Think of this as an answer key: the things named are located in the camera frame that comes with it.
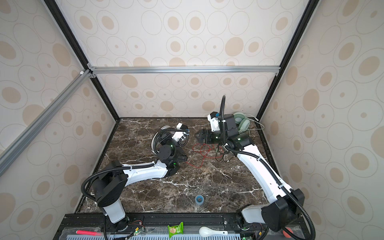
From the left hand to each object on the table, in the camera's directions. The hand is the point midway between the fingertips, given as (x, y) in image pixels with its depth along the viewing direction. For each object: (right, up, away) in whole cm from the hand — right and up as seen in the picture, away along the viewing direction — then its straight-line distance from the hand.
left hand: (159, 129), depth 71 cm
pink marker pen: (-33, -49, -1) cm, 59 cm away
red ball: (+60, -49, -3) cm, 77 cm away
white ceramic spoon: (+22, -49, -1) cm, 54 cm away
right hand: (+21, -3, +4) cm, 21 cm away
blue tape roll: (+20, -38, +9) cm, 44 cm away
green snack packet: (+8, -47, -1) cm, 48 cm away
